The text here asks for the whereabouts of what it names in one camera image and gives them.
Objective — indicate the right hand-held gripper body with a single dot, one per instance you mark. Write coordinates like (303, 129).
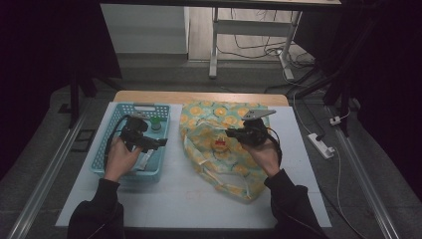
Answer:
(255, 129)

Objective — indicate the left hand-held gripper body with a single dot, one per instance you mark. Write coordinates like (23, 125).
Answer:
(132, 131)

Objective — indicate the blue plastic basket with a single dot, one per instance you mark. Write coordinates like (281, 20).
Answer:
(156, 159)

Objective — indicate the small green-capped bottle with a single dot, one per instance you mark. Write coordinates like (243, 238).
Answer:
(155, 124)

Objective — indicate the orange-print fabric bag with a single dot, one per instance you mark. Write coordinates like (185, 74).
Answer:
(212, 166)

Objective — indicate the person's right hand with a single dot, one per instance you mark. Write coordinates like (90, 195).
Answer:
(263, 156)

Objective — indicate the person's left hand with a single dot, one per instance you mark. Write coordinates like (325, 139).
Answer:
(121, 161)

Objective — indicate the white table mat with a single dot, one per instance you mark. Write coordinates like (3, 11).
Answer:
(179, 205)

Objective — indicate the white power strip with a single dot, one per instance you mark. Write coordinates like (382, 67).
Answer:
(321, 145)

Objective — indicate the black stand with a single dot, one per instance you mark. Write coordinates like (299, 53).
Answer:
(74, 96)
(338, 89)

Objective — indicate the small white adapter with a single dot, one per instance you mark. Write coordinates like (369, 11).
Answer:
(335, 120)

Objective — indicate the white cabinet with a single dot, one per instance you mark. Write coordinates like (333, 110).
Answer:
(146, 30)

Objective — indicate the black floor bracket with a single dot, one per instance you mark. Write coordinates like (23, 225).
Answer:
(83, 140)

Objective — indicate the metal floor rail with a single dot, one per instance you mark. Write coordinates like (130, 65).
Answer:
(49, 172)
(361, 179)

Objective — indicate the white desk frame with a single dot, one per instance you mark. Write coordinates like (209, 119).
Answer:
(247, 28)

